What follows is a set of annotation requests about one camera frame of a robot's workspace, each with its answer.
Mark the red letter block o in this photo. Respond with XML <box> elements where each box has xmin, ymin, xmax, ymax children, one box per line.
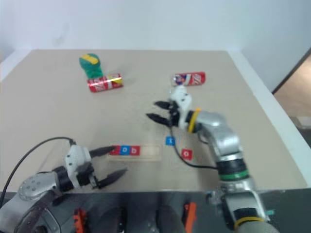
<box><xmin>181</xmin><ymin>148</ymin><xmax>193</xmax><ymax>161</ymax></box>

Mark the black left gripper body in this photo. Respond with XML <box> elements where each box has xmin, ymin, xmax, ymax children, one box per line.
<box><xmin>77</xmin><ymin>162</ymin><xmax>101</xmax><ymax>190</ymax></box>

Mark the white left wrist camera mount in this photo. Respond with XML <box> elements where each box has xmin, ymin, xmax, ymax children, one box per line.
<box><xmin>64</xmin><ymin>144</ymin><xmax>92</xmax><ymax>189</ymax></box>

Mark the brown wooden panel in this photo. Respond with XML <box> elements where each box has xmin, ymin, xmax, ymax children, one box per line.
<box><xmin>271</xmin><ymin>45</ymin><xmax>311</xmax><ymax>136</ymax></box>

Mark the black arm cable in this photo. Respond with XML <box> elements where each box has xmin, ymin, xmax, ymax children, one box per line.
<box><xmin>170</xmin><ymin>125</ymin><xmax>218</xmax><ymax>169</ymax></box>
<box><xmin>0</xmin><ymin>137</ymin><xmax>74</xmax><ymax>207</ymax></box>

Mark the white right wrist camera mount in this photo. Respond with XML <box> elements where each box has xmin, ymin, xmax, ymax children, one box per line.
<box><xmin>169</xmin><ymin>85</ymin><xmax>193</xmax><ymax>130</ymax></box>

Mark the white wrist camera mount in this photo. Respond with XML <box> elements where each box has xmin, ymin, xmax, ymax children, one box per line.
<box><xmin>64</xmin><ymin>144</ymin><xmax>92</xmax><ymax>189</ymax></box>
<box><xmin>169</xmin><ymin>85</ymin><xmax>193</xmax><ymax>130</ymax></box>

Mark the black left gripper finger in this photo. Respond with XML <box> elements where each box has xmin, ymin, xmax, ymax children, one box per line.
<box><xmin>97</xmin><ymin>167</ymin><xmax>128</xmax><ymax>189</ymax></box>
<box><xmin>89</xmin><ymin>145</ymin><xmax>118</xmax><ymax>157</ymax></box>

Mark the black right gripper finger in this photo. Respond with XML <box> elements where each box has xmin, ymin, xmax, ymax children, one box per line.
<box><xmin>153</xmin><ymin>100</ymin><xmax>174</xmax><ymax>111</ymax></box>
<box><xmin>145</xmin><ymin>113</ymin><xmax>171</xmax><ymax>126</ymax></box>

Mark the red soda can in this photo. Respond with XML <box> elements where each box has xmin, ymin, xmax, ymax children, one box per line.
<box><xmin>87</xmin><ymin>72</ymin><xmax>125</xmax><ymax>94</ymax></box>
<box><xmin>172</xmin><ymin>71</ymin><xmax>207</xmax><ymax>87</ymax></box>

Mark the orange plastic part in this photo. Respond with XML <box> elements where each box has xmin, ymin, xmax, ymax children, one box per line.
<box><xmin>184</xmin><ymin>202</ymin><xmax>197</xmax><ymax>228</ymax></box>
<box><xmin>73</xmin><ymin>208</ymin><xmax>87</xmax><ymax>232</ymax></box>

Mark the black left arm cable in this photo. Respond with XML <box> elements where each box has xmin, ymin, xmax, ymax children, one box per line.
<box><xmin>0</xmin><ymin>137</ymin><xmax>74</xmax><ymax>207</ymax></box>

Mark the green and yellow toy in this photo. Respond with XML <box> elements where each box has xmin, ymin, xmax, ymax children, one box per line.
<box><xmin>78</xmin><ymin>52</ymin><xmax>103</xmax><ymax>79</ymax></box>

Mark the light wooden letter tray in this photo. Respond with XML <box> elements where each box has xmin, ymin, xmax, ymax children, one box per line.
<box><xmin>106</xmin><ymin>144</ymin><xmax>162</xmax><ymax>163</ymax></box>

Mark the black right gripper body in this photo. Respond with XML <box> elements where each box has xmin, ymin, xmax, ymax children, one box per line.
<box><xmin>167</xmin><ymin>101</ymin><xmax>182</xmax><ymax>127</ymax></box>

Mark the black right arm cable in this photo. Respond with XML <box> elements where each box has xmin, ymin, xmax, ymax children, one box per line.
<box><xmin>170</xmin><ymin>125</ymin><xmax>218</xmax><ymax>169</ymax></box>

